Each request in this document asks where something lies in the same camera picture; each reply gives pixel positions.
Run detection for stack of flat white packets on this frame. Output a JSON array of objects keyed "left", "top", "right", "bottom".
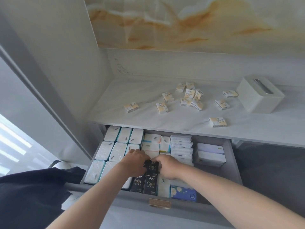
[{"left": 170, "top": 135, "right": 194, "bottom": 166}]

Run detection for white cardboard box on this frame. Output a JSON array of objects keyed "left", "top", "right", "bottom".
[
  {"left": 197, "top": 143, "right": 225, "bottom": 155},
  {"left": 194, "top": 151, "right": 226, "bottom": 167}
]

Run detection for black tissue packet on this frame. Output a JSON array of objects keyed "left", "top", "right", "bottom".
[
  {"left": 143, "top": 175, "right": 159, "bottom": 196},
  {"left": 130, "top": 175, "right": 145, "bottom": 193},
  {"left": 142, "top": 160, "right": 161, "bottom": 176}
]

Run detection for person's right forearm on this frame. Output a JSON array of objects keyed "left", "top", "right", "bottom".
[{"left": 177, "top": 164, "right": 305, "bottom": 229}]

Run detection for person's left forearm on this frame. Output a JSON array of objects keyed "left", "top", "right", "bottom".
[{"left": 45, "top": 164, "right": 138, "bottom": 229}]

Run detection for white tissue box holder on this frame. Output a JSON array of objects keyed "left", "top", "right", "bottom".
[{"left": 236, "top": 75, "right": 285, "bottom": 114}]

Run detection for gold drawer handle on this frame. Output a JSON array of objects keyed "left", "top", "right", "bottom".
[{"left": 149, "top": 198, "right": 172, "bottom": 210}]

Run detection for grey drawer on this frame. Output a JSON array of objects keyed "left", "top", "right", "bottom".
[{"left": 62, "top": 125, "right": 243, "bottom": 229}]

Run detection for rows of white tissue packs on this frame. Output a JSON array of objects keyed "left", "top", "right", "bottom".
[{"left": 84, "top": 126, "right": 171, "bottom": 199}]

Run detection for person's dark garment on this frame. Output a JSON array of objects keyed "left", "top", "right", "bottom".
[{"left": 0, "top": 166, "right": 87, "bottom": 229}]

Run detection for person's right hand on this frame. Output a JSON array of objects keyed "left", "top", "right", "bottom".
[{"left": 151, "top": 154, "right": 188, "bottom": 181}]

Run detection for scatter of small cream packets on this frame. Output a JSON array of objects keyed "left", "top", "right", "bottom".
[{"left": 124, "top": 82, "right": 239, "bottom": 128}]

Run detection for person's left hand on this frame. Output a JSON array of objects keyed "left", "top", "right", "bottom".
[{"left": 118, "top": 148, "right": 149, "bottom": 178}]

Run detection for blue floral tissue pack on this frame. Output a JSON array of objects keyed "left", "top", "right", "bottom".
[{"left": 170, "top": 185, "right": 198, "bottom": 202}]

